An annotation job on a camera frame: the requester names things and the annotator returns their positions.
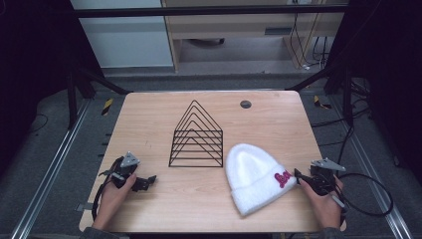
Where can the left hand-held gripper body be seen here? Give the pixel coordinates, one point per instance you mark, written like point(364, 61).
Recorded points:
point(125, 167)

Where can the white cabinet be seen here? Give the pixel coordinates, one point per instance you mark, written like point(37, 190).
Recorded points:
point(126, 43)

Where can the grey round table grommet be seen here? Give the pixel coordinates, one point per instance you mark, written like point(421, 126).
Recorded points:
point(245, 104)

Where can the person's right hand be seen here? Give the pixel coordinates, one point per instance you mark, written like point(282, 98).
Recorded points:
point(323, 207)

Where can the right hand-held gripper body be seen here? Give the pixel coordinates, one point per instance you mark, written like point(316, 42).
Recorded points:
point(323, 176)

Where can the white knitted beanie hat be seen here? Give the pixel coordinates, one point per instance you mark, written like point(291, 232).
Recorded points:
point(253, 177)

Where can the person's left hand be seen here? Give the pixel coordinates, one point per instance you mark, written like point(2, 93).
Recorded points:
point(112, 200)

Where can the black metal stand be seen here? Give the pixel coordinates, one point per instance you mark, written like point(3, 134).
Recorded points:
point(74, 96)
point(341, 89)

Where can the yellow black striped tape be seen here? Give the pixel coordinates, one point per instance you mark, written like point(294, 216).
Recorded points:
point(107, 106)
point(321, 103)

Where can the aluminium floor rail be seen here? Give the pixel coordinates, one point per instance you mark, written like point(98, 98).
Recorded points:
point(49, 172)
point(375, 172)

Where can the black horizontal frame bar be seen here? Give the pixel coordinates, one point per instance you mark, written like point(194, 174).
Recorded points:
point(199, 11)

